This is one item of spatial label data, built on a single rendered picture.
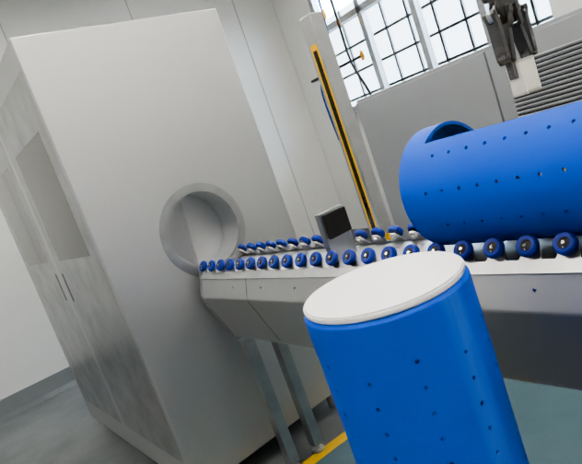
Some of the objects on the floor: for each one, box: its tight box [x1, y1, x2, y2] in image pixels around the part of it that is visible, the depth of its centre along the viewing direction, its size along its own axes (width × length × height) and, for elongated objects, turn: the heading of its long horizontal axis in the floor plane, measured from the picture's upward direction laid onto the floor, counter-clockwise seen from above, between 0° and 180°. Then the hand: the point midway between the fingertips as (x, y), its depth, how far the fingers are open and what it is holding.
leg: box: [239, 337, 301, 464], centre depth 227 cm, size 6×6×63 cm
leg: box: [271, 342, 325, 454], centre depth 235 cm, size 6×6×63 cm
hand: (523, 77), depth 109 cm, fingers open, 5 cm apart
